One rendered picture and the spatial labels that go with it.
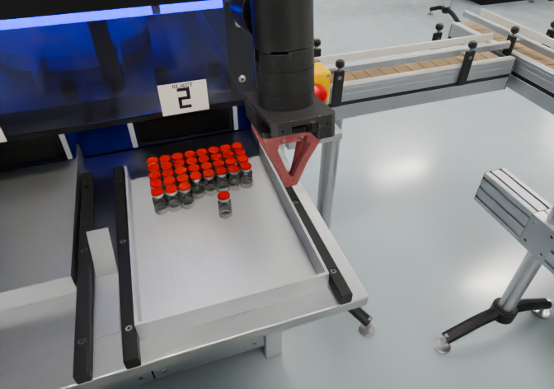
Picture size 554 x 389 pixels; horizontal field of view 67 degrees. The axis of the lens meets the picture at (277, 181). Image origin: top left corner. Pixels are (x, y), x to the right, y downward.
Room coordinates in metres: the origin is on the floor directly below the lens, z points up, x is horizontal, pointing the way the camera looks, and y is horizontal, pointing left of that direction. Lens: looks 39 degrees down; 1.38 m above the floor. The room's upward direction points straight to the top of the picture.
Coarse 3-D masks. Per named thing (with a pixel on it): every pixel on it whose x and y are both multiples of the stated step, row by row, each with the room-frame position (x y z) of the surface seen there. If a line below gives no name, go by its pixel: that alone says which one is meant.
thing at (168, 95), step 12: (168, 84) 0.66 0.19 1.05; (180, 84) 0.67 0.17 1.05; (192, 84) 0.68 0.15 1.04; (204, 84) 0.68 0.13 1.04; (168, 96) 0.66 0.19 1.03; (180, 96) 0.67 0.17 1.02; (192, 96) 0.68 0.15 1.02; (204, 96) 0.68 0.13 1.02; (168, 108) 0.66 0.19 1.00; (192, 108) 0.67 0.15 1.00; (204, 108) 0.68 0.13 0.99
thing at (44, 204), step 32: (0, 192) 0.57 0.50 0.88; (32, 192) 0.57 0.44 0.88; (64, 192) 0.57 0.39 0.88; (0, 224) 0.49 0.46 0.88; (32, 224) 0.49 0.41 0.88; (64, 224) 0.49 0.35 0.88; (0, 256) 0.42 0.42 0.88; (32, 256) 0.42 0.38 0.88; (64, 256) 0.42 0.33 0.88; (0, 288) 0.36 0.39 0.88; (32, 288) 0.34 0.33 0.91; (64, 288) 0.35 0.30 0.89
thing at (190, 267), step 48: (144, 192) 0.57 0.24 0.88; (240, 192) 0.57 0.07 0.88; (144, 240) 0.45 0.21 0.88; (192, 240) 0.45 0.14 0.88; (240, 240) 0.45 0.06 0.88; (288, 240) 0.45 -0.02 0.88; (144, 288) 0.36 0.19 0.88; (192, 288) 0.36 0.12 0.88; (240, 288) 0.36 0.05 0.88; (288, 288) 0.34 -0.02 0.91; (144, 336) 0.28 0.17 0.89
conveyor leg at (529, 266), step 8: (552, 208) 0.84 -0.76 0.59; (552, 216) 0.83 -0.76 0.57; (552, 224) 0.82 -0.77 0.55; (528, 256) 0.83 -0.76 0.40; (520, 264) 0.84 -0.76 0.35; (528, 264) 0.82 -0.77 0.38; (536, 264) 0.81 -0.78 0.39; (520, 272) 0.83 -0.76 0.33; (528, 272) 0.81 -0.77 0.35; (536, 272) 0.81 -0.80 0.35; (512, 280) 0.84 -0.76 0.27; (520, 280) 0.82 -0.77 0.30; (528, 280) 0.81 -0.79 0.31; (512, 288) 0.82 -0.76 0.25; (520, 288) 0.81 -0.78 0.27; (504, 296) 0.83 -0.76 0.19; (512, 296) 0.81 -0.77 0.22; (520, 296) 0.81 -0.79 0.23; (504, 304) 0.82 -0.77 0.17; (512, 304) 0.81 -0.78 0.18
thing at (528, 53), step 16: (464, 16) 1.32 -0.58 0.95; (480, 16) 1.27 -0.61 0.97; (496, 16) 1.29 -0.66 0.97; (464, 32) 1.27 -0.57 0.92; (480, 32) 1.25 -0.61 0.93; (496, 32) 1.19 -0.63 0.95; (512, 32) 1.10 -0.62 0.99; (528, 32) 1.16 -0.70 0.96; (512, 48) 1.09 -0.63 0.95; (528, 48) 1.13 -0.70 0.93; (544, 48) 1.03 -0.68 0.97; (528, 64) 1.03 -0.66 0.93; (544, 64) 1.02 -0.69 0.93; (512, 80) 1.06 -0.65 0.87; (528, 80) 1.01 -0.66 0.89; (544, 80) 0.97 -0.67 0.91; (528, 96) 0.99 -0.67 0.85; (544, 96) 0.95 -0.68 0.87
